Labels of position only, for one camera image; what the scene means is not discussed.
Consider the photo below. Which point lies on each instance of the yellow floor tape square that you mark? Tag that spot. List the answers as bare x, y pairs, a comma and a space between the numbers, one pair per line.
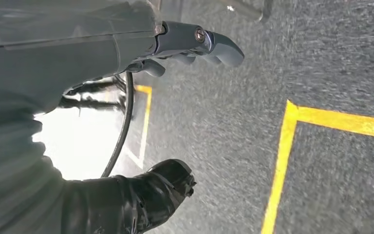
282, 155
145, 122

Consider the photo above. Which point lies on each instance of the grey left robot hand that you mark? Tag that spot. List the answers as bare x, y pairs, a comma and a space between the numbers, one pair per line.
61, 48

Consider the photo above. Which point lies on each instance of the chrome metal post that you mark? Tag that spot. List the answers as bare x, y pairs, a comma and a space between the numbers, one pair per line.
248, 11

